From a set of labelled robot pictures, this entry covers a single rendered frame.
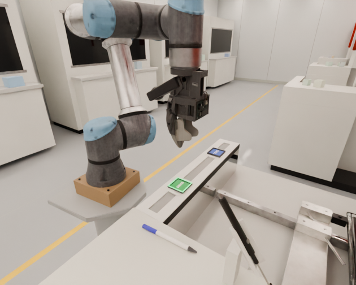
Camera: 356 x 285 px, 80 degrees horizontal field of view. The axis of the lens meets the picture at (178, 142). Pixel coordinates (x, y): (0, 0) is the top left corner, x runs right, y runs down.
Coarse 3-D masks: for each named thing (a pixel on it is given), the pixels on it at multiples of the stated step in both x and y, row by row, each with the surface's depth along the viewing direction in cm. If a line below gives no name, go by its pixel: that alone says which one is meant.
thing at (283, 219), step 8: (216, 192) 81; (224, 192) 80; (232, 200) 78; (240, 200) 76; (248, 208) 75; (256, 208) 73; (264, 208) 72; (264, 216) 72; (272, 216) 71; (280, 216) 69; (288, 216) 69; (288, 224) 68; (336, 240) 61; (344, 248) 61
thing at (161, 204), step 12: (216, 144) 92; (228, 144) 93; (204, 156) 83; (192, 168) 75; (204, 168) 76; (168, 180) 68; (192, 180) 68; (156, 192) 63; (168, 192) 64; (144, 204) 58; (156, 204) 59; (168, 204) 58; (180, 204) 58; (156, 216) 54; (168, 216) 54
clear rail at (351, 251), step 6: (348, 216) 62; (348, 222) 60; (348, 228) 58; (348, 234) 57; (348, 240) 55; (348, 246) 53; (348, 252) 52; (354, 252) 52; (348, 258) 51; (354, 258) 50; (348, 264) 49; (354, 264) 49; (354, 270) 47; (354, 276) 46; (354, 282) 45
